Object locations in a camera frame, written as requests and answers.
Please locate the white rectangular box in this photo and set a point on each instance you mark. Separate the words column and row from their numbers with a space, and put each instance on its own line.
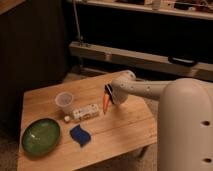
column 86, row 112

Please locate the green bowl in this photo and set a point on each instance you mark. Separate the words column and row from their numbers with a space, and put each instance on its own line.
column 41, row 137

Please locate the wooden table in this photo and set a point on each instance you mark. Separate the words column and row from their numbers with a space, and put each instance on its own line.
column 120, row 130

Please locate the orange toy carrot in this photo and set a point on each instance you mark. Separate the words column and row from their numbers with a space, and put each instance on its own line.
column 106, row 100

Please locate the blue sponge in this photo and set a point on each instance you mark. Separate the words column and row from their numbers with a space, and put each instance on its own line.
column 81, row 136

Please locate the metal rail shelf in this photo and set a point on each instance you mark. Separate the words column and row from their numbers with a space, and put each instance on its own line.
column 140, row 60

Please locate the clear plastic cup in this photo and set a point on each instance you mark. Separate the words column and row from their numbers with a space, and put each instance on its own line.
column 64, row 101

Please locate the black handle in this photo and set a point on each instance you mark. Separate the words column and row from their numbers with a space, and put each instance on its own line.
column 182, row 62

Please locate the metal pole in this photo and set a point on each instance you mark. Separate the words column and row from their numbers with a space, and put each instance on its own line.
column 79, row 37

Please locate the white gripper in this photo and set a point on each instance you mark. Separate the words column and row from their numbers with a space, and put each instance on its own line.
column 119, row 96

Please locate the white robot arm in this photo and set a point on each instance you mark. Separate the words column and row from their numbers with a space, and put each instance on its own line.
column 184, row 121

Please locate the small white cap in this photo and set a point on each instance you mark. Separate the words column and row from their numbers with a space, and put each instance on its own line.
column 67, row 118

